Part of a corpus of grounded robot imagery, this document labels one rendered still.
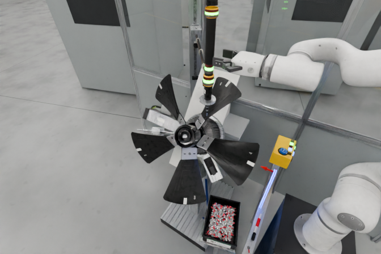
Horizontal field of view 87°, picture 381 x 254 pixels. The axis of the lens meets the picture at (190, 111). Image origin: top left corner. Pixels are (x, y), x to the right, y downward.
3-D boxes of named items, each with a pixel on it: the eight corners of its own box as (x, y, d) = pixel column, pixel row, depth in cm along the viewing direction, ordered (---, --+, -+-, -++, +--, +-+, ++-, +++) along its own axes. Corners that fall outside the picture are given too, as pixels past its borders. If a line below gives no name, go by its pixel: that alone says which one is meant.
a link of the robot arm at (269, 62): (267, 86, 64) (257, 84, 65) (274, 75, 69) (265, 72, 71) (273, 61, 58) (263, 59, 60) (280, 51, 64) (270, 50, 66)
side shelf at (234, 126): (210, 109, 182) (210, 106, 180) (249, 122, 167) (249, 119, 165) (197, 124, 166) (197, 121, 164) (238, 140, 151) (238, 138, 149)
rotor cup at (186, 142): (182, 122, 116) (172, 121, 104) (206, 123, 110) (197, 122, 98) (181, 147, 115) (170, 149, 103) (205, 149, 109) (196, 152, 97)
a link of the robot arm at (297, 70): (280, 47, 62) (271, 69, 59) (329, 55, 57) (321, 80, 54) (276, 66, 69) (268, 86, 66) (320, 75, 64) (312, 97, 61)
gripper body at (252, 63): (260, 84, 64) (227, 76, 69) (268, 71, 71) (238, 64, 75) (265, 62, 59) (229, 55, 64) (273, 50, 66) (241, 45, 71)
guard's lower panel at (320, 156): (145, 128, 276) (132, 68, 219) (379, 236, 168) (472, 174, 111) (144, 129, 274) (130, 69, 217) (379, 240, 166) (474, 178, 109)
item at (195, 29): (190, 37, 136) (189, 24, 131) (200, 37, 136) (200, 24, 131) (190, 42, 128) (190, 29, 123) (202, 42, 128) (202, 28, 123)
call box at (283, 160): (274, 145, 128) (279, 134, 122) (291, 152, 124) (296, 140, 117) (267, 163, 118) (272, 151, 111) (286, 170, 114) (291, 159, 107)
